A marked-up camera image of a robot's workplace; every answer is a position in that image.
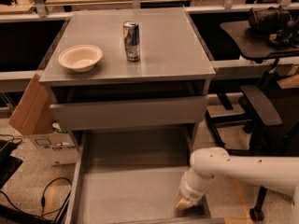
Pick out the black equipment at left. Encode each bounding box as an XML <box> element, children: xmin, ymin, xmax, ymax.
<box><xmin>0</xmin><ymin>140</ymin><xmax>22</xmax><ymax>188</ymax></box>

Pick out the black cable on floor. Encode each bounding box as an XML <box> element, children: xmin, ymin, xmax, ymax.
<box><xmin>0</xmin><ymin>176</ymin><xmax>73</xmax><ymax>219</ymax></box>

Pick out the black office chair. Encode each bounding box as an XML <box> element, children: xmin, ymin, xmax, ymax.
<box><xmin>205</xmin><ymin>56</ymin><xmax>299</xmax><ymax>222</ymax></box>

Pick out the grey drawer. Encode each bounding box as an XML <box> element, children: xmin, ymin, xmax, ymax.
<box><xmin>65</xmin><ymin>126</ymin><xmax>225</xmax><ymax>224</ymax></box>
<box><xmin>50</xmin><ymin>96</ymin><xmax>208</xmax><ymax>131</ymax></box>

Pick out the black side table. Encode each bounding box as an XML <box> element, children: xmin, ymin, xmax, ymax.
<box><xmin>220</xmin><ymin>20</ymin><xmax>299</xmax><ymax>63</ymax></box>

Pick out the grey drawer cabinet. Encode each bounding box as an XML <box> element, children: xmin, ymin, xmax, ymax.
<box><xmin>39</xmin><ymin>7</ymin><xmax>215</xmax><ymax>144</ymax></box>

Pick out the white paper bowl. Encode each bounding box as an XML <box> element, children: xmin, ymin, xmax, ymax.
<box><xmin>58</xmin><ymin>45</ymin><xmax>103</xmax><ymax>73</ymax></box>

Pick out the silver blue drink can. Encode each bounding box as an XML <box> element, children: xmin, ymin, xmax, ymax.
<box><xmin>123</xmin><ymin>21</ymin><xmax>140</xmax><ymax>62</ymax></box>

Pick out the cardboard box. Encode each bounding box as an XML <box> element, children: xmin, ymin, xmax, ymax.
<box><xmin>8</xmin><ymin>74</ymin><xmax>78</xmax><ymax>165</ymax></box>

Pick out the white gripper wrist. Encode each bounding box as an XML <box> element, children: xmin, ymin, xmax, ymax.
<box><xmin>176</xmin><ymin>168</ymin><xmax>215</xmax><ymax>210</ymax></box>

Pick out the black device on table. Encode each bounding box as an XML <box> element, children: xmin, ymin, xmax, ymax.
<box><xmin>249</xmin><ymin>7</ymin><xmax>299</xmax><ymax>48</ymax></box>

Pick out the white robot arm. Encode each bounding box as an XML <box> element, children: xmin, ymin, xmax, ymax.
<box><xmin>176</xmin><ymin>147</ymin><xmax>299</xmax><ymax>224</ymax></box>

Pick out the grey top drawer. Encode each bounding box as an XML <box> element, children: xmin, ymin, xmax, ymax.
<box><xmin>50</xmin><ymin>96</ymin><xmax>208</xmax><ymax>131</ymax></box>

